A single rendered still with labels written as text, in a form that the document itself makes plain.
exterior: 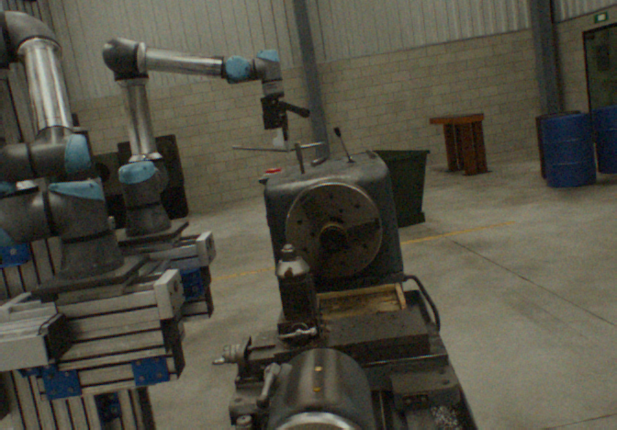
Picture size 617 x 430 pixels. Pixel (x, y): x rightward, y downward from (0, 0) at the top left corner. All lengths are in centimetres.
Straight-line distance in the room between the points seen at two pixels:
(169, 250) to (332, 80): 1021
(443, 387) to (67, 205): 95
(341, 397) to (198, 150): 1120
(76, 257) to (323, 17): 1089
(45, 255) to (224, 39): 1038
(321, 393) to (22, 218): 99
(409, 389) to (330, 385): 51
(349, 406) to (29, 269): 125
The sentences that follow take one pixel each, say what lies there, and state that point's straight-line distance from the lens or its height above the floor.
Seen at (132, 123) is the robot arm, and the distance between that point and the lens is 213.
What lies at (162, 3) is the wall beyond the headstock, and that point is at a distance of 1213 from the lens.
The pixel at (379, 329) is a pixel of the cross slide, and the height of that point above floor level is 97.
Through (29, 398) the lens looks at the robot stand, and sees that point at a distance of 194.
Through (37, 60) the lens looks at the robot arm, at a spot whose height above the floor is 167.
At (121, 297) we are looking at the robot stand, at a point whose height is 110.
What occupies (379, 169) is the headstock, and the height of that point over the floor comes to 124.
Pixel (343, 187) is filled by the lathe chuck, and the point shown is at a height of 121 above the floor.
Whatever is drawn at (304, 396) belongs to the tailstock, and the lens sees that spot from 72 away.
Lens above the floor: 146
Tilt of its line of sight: 8 degrees down
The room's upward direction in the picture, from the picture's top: 9 degrees counter-clockwise
